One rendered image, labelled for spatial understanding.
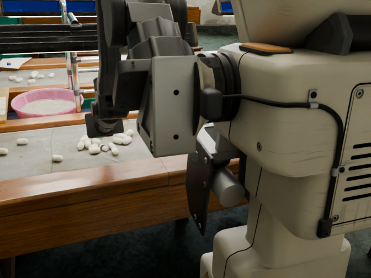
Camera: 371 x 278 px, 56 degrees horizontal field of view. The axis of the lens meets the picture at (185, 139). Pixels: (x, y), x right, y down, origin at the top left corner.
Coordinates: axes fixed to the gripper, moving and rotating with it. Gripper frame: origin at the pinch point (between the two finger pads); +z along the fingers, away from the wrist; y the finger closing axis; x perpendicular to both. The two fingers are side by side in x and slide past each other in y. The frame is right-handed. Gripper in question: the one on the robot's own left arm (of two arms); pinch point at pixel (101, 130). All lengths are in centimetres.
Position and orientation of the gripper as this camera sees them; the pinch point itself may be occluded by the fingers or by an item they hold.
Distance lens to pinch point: 110.1
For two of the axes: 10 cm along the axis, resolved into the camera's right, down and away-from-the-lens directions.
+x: 1.8, 9.7, -1.5
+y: -9.3, 1.2, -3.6
